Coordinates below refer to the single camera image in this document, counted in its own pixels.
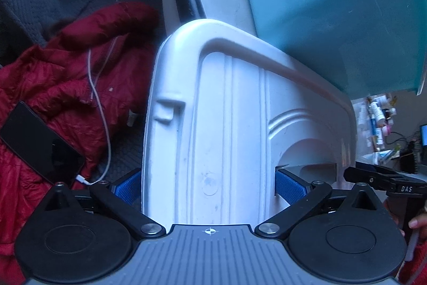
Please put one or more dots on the person's right hand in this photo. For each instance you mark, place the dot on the person's right hand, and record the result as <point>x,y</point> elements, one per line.
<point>419,219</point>

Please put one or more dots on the cluster of medicine bottles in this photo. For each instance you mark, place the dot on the cluster of medicine bottles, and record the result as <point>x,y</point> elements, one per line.
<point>377,121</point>

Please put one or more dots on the teal plastic storage box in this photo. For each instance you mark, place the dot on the teal plastic storage box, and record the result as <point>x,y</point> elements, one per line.
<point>327,11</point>

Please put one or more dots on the black smartphone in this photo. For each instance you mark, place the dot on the black smartphone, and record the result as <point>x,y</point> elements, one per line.
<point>40,143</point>

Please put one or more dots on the white plastic box lid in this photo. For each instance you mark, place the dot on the white plastic box lid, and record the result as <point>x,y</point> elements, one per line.
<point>233,124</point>

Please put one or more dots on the computer monitor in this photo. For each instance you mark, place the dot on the computer monitor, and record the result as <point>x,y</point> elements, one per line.
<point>424,135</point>

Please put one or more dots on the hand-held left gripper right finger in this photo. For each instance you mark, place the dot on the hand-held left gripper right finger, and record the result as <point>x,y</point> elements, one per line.
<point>291,187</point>

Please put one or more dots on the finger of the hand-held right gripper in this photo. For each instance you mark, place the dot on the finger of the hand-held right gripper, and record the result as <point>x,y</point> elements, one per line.
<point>370,175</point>

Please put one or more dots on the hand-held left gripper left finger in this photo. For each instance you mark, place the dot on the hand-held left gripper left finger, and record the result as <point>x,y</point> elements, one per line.
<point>128,190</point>

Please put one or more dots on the red padded jacket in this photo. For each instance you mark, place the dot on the red padded jacket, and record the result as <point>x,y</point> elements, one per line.
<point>56,71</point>

